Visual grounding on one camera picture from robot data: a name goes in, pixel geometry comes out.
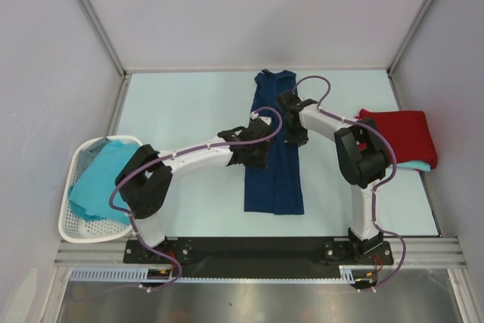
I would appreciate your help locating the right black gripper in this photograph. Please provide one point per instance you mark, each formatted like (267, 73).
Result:
(290, 138)

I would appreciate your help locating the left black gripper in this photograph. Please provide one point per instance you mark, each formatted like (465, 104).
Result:
(261, 163)

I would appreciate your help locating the navy blue t shirt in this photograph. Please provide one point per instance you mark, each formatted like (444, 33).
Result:
(277, 188)

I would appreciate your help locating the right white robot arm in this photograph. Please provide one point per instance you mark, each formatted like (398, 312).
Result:
(362, 159)

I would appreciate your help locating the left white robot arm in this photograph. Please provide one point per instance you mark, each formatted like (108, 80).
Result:
(144, 181)

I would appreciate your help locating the folded red t shirt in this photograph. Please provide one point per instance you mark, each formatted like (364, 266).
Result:
(407, 132)

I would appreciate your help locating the folded light blue t shirt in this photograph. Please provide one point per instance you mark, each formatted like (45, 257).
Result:
(417, 165)

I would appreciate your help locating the grey shirt in basket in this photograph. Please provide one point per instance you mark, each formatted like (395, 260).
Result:
(86, 156)

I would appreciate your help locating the turquoise t shirt in basket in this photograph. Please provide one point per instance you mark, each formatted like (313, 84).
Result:
(90, 194)

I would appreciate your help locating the white laundry basket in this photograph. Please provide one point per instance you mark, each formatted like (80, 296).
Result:
(78, 231)

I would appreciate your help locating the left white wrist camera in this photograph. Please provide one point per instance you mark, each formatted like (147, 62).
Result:
(256, 117)

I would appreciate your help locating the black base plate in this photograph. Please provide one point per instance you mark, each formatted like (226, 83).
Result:
(271, 258)

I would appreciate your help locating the aluminium frame rail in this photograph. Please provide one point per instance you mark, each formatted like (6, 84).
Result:
(421, 253)

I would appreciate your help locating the light blue cable duct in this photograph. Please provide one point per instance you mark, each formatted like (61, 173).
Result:
(111, 274)

